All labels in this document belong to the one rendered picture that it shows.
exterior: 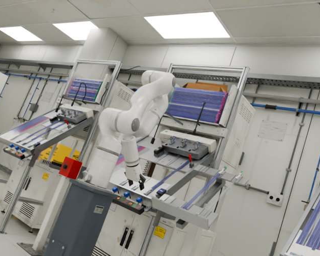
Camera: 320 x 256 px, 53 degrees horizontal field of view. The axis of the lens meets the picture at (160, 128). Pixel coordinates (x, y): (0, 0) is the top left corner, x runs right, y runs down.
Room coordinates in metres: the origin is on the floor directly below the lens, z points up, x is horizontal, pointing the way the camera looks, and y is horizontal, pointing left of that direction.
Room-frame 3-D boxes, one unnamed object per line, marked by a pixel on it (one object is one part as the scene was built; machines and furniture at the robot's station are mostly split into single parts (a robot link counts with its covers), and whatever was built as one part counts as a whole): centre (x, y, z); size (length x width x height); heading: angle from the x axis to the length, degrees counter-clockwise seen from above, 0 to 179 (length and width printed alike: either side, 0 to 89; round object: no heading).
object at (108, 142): (1.69, 0.24, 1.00); 0.19 x 0.12 x 0.24; 57
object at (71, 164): (2.76, 0.59, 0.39); 0.24 x 0.24 x 0.78; 50
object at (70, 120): (3.43, 0.96, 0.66); 1.01 x 0.73 x 1.31; 140
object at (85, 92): (3.60, 0.84, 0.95); 1.35 x 0.82 x 1.90; 140
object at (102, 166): (1.67, 0.21, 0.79); 0.19 x 0.19 x 0.18
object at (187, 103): (2.52, -0.22, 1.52); 0.51 x 0.13 x 0.27; 50
